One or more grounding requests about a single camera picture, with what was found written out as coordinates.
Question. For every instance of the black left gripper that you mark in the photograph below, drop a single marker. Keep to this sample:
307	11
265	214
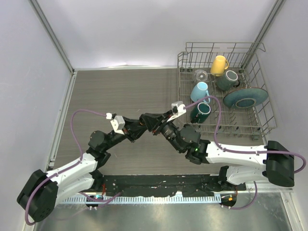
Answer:
134	129

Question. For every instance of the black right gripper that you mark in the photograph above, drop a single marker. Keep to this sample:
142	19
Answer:
152	119

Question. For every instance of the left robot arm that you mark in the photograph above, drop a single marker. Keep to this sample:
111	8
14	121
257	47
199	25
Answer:
45	190

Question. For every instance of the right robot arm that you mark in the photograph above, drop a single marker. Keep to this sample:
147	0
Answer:
272	162

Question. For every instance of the dark teal mug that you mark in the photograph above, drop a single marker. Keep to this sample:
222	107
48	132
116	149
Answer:
200	113

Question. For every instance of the light blue mug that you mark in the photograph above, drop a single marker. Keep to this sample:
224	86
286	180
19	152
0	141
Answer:
199	91

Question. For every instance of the clear glass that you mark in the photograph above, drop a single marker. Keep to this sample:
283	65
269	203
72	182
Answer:
200	76

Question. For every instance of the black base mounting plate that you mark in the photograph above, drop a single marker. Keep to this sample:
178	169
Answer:
191	185

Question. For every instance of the dark grey-green mug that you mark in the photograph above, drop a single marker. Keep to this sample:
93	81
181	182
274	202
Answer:
227	80

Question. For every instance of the yellow mug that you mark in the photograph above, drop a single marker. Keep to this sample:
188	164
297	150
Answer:
219	65

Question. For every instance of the blue ceramic plate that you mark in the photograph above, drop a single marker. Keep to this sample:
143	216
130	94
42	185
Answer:
245	98

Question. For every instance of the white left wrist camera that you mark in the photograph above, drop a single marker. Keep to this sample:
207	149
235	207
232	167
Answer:
117	123

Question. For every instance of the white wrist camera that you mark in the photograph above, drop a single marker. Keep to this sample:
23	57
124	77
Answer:
178	109
117	123

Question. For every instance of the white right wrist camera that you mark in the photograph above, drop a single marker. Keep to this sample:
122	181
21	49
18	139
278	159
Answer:
178	109

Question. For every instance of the metal wire dish rack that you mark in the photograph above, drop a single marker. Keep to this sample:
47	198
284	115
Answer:
255	122

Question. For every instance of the aluminium frame rail left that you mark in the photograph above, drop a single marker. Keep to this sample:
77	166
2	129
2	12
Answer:
61	121

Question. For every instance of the white slotted cable duct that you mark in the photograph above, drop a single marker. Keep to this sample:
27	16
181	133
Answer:
176	199

